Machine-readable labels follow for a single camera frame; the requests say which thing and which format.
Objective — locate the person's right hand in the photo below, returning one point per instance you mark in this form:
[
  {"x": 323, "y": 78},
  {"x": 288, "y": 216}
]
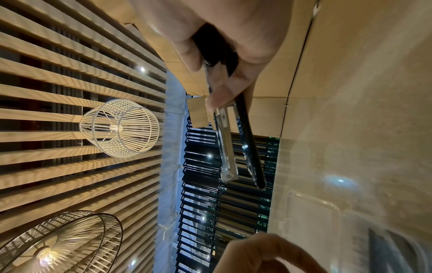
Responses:
[{"x": 236, "y": 26}]

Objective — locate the person's left hand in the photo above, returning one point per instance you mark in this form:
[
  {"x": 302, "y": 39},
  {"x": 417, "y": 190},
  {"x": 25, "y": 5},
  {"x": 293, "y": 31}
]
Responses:
[{"x": 270, "y": 256}]

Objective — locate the black stapler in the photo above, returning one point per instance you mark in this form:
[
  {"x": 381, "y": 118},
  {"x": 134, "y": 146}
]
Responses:
[{"x": 236, "y": 138}]

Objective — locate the pile of staples strips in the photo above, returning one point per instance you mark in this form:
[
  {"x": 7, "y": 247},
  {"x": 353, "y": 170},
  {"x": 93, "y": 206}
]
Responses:
[{"x": 395, "y": 253}]

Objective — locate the clear plastic box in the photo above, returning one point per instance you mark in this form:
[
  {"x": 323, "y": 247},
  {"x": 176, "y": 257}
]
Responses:
[{"x": 337, "y": 229}]

